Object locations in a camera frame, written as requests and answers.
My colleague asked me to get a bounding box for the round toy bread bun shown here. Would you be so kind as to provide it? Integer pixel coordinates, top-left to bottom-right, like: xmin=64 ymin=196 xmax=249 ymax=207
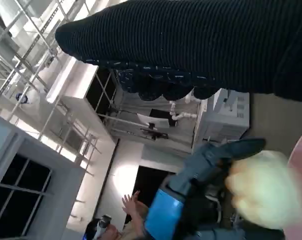
xmin=224 ymin=150 xmax=290 ymax=231

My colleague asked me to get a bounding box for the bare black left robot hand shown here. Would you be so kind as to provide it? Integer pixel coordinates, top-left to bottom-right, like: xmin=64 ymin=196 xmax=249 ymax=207
xmin=143 ymin=138 xmax=267 ymax=240

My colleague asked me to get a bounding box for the white mesh cabinet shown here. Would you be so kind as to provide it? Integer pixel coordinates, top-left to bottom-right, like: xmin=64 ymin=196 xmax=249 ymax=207
xmin=192 ymin=87 xmax=251 ymax=152

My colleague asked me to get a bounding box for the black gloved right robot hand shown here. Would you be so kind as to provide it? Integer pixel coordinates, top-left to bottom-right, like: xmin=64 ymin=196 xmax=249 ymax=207
xmin=54 ymin=0 xmax=302 ymax=105

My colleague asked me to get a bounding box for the black monitor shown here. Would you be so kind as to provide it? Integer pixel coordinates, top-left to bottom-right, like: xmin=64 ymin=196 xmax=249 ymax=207
xmin=149 ymin=108 xmax=177 ymax=128

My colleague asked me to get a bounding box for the blue white round sign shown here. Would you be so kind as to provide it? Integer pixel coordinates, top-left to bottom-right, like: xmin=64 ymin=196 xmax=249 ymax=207
xmin=15 ymin=92 xmax=30 ymax=104

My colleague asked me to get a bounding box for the dark framed window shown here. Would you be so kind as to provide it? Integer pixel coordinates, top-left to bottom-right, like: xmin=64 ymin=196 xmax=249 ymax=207
xmin=0 ymin=152 xmax=54 ymax=240

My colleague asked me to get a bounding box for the black stand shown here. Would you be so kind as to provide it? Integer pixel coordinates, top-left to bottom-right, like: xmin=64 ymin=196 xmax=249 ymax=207
xmin=140 ymin=122 xmax=170 ymax=141

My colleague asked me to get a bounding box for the pink bowl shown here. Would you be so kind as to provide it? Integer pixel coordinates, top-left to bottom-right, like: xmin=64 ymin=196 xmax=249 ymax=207
xmin=280 ymin=124 xmax=302 ymax=240

